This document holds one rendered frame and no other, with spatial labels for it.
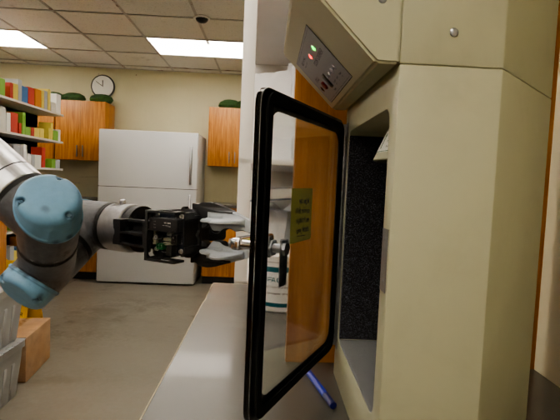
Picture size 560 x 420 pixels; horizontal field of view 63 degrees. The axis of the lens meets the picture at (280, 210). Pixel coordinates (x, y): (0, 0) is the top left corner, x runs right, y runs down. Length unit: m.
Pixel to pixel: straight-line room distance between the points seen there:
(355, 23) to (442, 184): 0.19
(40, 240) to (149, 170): 4.94
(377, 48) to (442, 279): 0.25
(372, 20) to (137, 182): 5.15
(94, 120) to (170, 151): 1.12
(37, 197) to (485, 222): 0.51
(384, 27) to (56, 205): 0.42
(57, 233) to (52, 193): 0.05
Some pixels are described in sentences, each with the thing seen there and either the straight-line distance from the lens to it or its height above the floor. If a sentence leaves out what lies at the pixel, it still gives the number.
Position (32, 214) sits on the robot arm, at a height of 1.23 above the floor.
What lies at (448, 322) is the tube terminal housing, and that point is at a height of 1.14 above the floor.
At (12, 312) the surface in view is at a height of 0.51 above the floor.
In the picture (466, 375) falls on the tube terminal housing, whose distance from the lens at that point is 0.57.
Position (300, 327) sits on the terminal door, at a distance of 0.69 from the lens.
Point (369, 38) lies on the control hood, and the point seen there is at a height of 1.43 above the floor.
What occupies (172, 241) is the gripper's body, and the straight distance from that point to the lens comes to 0.64.
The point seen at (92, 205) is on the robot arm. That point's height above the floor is 1.23.
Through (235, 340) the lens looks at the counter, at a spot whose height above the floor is 0.94.
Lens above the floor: 1.28
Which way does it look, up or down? 4 degrees down
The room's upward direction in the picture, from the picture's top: 3 degrees clockwise
